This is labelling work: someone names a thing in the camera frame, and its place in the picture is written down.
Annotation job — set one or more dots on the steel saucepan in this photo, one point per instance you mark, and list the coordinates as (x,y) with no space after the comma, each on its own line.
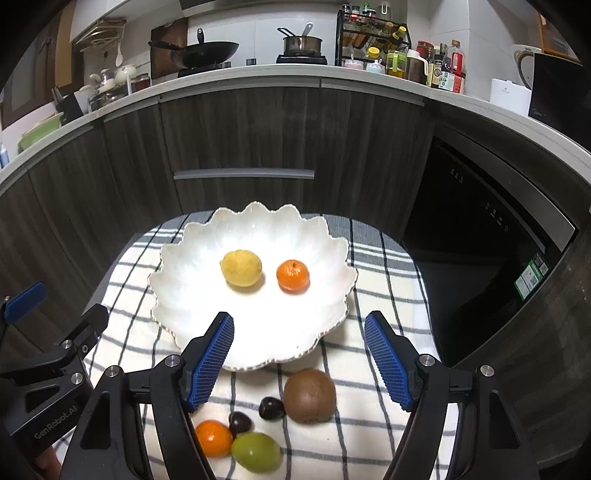
(302,45)

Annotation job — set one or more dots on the green lidded jar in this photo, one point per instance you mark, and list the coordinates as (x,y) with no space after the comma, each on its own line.
(396,64)

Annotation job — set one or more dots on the white scalloped bowl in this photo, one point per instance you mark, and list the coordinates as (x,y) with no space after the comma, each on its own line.
(277,318)

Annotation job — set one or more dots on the black knife block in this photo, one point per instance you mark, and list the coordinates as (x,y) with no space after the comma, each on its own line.
(71,106)

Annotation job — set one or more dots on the brown kiwi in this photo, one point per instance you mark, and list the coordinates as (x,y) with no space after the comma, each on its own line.
(309,396)

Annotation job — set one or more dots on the small orange mandarin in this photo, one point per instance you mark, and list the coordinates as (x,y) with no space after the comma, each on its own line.
(293,277)

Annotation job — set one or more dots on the row of spice jars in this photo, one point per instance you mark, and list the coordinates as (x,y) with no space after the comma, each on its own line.
(369,32)

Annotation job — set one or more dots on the green label sticker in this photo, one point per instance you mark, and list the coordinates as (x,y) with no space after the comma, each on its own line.
(531,279)

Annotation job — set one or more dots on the black gas stove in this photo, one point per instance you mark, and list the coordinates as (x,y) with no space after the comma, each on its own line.
(300,59)

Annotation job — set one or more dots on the cluster of sauce bottles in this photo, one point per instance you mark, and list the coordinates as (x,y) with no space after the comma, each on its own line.
(455,69)

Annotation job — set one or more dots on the green apple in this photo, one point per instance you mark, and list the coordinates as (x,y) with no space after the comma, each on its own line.
(256,452)

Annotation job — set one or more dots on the white teapot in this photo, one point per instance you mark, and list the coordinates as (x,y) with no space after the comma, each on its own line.
(125,74)

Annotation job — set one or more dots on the dark wood kitchen cabinet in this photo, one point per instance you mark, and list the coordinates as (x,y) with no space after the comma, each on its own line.
(231,129)

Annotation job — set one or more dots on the brown wooden cutting board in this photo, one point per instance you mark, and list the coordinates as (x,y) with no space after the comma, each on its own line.
(168,27)

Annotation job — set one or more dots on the white black checked cloth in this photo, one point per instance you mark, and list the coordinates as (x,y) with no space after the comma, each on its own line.
(383,286)

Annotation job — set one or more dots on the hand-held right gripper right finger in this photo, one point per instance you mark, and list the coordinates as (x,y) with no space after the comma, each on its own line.
(388,364)

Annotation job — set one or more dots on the black microwave oven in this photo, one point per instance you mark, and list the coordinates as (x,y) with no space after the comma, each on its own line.
(558,92)

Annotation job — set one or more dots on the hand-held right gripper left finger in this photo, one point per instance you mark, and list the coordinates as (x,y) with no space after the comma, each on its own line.
(210,364)

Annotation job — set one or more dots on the black dishwasher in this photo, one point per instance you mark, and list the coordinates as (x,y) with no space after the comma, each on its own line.
(461,221)

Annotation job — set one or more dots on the red filled glass jar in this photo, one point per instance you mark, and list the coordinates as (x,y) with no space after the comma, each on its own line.
(141,83)

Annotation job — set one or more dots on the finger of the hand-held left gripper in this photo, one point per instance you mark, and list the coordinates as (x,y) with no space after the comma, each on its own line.
(87,327)
(27,301)

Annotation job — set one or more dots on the white electric kettle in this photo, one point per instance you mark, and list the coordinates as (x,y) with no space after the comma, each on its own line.
(524,64)

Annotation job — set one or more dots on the large orange mandarin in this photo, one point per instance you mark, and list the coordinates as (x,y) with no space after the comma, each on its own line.
(212,438)

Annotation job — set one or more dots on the wooden framed board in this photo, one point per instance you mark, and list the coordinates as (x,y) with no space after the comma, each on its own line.
(554,41)

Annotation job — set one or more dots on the black wok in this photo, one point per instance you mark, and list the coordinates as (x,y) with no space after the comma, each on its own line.
(207,51)

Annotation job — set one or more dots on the white box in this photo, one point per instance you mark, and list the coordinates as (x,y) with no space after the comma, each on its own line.
(508,97)

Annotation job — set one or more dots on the yellow lemon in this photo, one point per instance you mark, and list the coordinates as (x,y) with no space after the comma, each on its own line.
(240,269)

